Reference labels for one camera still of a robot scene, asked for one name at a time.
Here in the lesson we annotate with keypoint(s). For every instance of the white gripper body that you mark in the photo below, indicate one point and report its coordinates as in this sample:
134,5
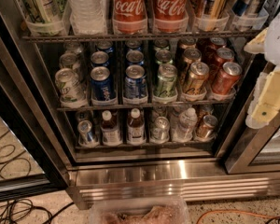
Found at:
278,42

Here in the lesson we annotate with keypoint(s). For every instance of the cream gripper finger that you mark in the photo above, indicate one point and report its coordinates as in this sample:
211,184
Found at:
256,45
265,104

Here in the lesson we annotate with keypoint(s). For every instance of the orange can front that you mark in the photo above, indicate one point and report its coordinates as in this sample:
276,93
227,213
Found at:
196,76

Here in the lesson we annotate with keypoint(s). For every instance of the red can second row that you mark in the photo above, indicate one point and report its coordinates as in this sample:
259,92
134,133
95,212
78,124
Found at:
218,58

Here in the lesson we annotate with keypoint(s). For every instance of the red can front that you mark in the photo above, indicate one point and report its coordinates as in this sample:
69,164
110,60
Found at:
227,76

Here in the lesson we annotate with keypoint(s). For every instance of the blue gold can top shelf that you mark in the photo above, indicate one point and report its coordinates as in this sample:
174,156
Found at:
247,9

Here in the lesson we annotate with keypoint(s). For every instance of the gold striped can top shelf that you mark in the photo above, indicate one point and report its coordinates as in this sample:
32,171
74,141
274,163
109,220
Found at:
208,12

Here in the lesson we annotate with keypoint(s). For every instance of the orange can second row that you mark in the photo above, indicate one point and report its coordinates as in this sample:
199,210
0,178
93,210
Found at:
189,56

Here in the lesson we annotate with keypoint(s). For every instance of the orange can bottom shelf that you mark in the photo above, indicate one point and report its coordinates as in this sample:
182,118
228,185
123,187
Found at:
206,127

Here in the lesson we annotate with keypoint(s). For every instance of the right coca-cola can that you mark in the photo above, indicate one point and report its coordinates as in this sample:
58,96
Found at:
169,14

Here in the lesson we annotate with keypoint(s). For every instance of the coca-cola can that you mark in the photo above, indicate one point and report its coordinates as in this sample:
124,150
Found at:
129,14
169,14

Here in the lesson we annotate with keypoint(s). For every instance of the water bottle bottom shelf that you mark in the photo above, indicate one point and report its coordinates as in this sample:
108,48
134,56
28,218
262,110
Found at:
186,123

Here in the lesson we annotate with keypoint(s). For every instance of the blue white can front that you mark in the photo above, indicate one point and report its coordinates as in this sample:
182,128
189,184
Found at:
135,82

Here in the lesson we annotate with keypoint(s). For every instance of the left coca-cola can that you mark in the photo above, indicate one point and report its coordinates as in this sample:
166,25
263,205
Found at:
129,14

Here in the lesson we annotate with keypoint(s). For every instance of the blue pepsi can front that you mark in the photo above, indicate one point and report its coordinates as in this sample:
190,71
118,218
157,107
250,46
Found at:
102,84

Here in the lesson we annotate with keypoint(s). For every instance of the clear water bottle top shelf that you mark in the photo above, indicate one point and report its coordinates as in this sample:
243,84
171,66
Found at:
87,17

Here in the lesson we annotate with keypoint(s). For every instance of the silver blue can bottom shelf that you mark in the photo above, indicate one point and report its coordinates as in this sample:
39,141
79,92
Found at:
87,137

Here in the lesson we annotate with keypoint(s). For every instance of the white green can front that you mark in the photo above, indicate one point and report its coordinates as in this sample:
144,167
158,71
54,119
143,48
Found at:
69,86

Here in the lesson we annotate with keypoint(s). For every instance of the green white can top shelf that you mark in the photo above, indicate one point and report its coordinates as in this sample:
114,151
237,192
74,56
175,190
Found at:
45,13

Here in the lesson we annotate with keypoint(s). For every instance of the right juice bottle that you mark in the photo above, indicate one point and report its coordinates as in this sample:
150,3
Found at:
135,127

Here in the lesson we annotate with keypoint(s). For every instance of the juice bottle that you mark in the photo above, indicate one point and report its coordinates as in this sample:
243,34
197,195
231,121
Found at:
110,129
135,127

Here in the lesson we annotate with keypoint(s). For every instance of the left juice bottle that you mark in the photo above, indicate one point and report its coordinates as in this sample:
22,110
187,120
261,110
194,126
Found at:
110,129

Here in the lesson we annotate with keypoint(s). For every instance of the clear plastic bin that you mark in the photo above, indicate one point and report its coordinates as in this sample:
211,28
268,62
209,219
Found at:
149,210

